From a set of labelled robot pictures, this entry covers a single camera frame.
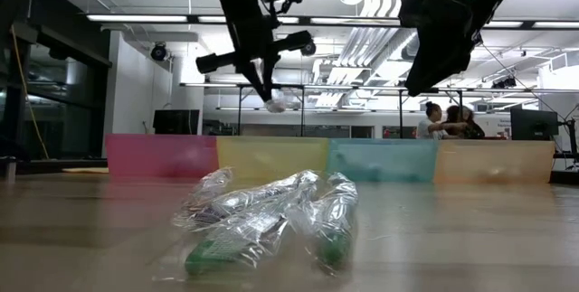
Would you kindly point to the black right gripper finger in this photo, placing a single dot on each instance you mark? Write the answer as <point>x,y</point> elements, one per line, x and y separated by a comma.
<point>454,54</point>
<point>423,66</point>

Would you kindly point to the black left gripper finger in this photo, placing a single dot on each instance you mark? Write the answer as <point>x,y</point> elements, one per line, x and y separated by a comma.
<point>270,77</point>
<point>254,79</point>

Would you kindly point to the person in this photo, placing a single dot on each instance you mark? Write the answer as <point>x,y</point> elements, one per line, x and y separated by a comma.
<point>472,129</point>
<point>427,129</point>

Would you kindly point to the yellow plastic bin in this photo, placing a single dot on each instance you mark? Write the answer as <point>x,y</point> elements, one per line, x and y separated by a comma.
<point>271,154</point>

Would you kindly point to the black monitor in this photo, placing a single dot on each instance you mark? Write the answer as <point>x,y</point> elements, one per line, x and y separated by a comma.
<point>176,122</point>
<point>534,125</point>

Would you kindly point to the teal plastic bin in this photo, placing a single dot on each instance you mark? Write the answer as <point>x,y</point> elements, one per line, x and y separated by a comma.
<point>382,156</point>

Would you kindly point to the orange plastic bin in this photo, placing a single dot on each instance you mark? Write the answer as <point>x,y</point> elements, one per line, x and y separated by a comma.
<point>493,156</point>

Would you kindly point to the purple toothbrush in clear wrap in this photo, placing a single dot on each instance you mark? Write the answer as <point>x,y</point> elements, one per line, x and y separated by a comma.
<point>253,199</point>

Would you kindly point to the pink plastic bin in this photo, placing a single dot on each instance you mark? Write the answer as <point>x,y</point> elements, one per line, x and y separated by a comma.
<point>158,154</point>

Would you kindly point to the black overhead beam with lights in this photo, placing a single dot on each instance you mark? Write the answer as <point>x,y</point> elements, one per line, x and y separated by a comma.
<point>135,18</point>

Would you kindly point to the black equipment stand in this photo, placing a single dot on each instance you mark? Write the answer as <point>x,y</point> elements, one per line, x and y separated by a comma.
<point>573,138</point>

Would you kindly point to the green toothbrush in clear wrap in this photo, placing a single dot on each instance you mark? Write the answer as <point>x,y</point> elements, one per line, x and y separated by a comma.
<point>337,219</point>
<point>235,242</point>

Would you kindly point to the yellow flat lid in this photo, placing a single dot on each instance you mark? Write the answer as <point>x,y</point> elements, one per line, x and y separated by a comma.
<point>86,171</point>

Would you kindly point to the black metal frame table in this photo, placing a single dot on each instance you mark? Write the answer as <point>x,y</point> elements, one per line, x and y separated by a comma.
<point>401,115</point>
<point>289,86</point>

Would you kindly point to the black overhead camera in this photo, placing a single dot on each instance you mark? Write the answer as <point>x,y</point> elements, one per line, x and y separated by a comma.
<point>311,51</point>

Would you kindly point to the black ceiling dome camera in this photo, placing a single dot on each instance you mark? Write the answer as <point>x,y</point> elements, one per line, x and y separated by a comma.
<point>158,51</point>

